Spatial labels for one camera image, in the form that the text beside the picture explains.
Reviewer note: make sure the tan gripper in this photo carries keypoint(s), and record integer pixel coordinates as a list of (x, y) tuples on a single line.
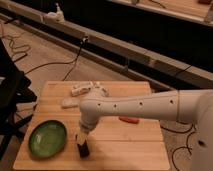
[(81, 138)]

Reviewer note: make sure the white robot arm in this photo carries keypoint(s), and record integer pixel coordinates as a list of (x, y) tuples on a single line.
[(186, 106)]

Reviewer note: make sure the green bowl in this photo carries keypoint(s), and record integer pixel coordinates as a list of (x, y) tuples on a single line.
[(47, 139)]

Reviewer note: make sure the pale sponge block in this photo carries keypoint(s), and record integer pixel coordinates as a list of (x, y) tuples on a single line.
[(69, 102)]

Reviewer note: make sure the orange carrot toy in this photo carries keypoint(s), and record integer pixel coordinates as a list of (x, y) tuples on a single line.
[(129, 120)]

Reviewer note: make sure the black chair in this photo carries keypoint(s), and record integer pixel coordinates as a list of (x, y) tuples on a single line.
[(14, 89)]

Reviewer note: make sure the white object on rail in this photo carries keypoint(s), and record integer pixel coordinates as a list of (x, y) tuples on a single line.
[(57, 16)]

